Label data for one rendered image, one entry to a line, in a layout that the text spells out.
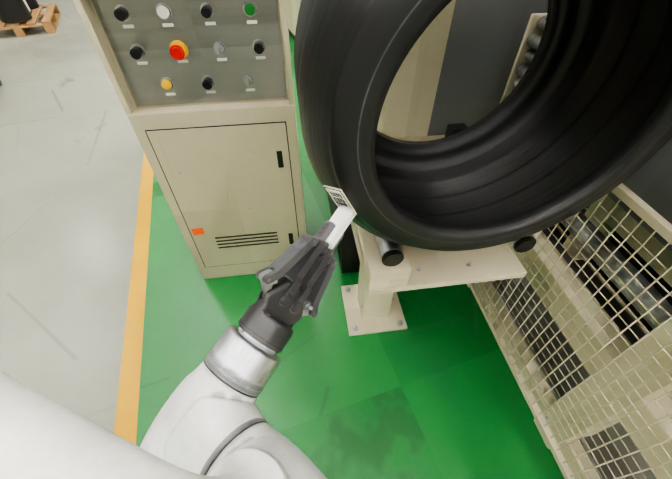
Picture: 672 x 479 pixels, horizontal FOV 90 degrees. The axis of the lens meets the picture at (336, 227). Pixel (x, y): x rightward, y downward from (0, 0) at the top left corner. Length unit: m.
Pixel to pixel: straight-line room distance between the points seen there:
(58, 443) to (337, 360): 1.31
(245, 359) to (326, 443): 1.00
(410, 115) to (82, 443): 0.84
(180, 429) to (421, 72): 0.81
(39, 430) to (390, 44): 0.43
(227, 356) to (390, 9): 0.44
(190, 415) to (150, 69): 1.05
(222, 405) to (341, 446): 1.00
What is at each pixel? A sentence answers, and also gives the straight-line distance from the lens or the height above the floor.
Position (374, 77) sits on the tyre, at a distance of 0.42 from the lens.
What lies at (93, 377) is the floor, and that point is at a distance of 1.82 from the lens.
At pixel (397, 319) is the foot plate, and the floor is 0.01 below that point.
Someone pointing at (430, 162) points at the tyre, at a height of 0.94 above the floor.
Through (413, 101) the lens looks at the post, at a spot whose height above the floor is 1.05.
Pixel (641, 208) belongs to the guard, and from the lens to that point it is 0.85.
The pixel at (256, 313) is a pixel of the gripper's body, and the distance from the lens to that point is 0.49.
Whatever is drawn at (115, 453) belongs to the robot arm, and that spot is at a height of 1.14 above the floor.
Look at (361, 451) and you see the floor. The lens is 1.45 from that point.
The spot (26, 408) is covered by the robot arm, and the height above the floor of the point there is 1.19.
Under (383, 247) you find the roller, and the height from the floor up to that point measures 0.92.
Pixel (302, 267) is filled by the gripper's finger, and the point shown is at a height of 1.03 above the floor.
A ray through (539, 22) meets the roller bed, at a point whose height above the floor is 1.18.
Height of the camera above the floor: 1.42
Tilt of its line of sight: 45 degrees down
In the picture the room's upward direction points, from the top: straight up
